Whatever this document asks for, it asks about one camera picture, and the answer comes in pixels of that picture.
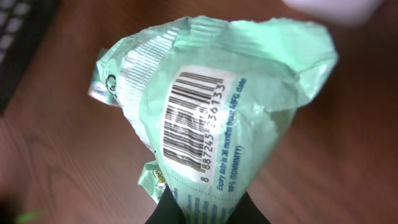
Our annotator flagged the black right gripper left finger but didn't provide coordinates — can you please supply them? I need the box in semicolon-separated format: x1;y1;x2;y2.
145;187;186;224

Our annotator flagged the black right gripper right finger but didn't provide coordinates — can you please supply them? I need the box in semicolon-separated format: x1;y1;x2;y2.
226;192;271;224

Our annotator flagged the teal snack packet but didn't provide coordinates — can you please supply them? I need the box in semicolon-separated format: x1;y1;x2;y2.
96;16;338;223

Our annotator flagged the white barcode scanner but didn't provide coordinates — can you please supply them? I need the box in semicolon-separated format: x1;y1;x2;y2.
282;0;383;27

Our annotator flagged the grey plastic shopping basket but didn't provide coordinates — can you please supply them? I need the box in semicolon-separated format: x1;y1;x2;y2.
1;0;60;113

